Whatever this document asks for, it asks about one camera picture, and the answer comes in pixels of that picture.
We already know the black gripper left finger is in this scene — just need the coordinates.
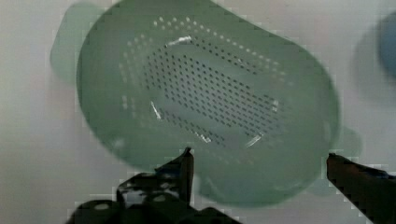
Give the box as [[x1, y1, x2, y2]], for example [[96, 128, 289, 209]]
[[116, 147, 194, 207]]

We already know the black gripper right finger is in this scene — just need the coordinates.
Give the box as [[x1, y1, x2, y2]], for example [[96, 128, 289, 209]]
[[326, 153, 396, 224]]

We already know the green plastic strainer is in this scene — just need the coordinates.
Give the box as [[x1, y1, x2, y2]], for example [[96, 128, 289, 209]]
[[49, 0, 363, 209]]

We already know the light green cup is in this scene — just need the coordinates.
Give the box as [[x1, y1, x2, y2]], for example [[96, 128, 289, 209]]
[[378, 12, 396, 77]]

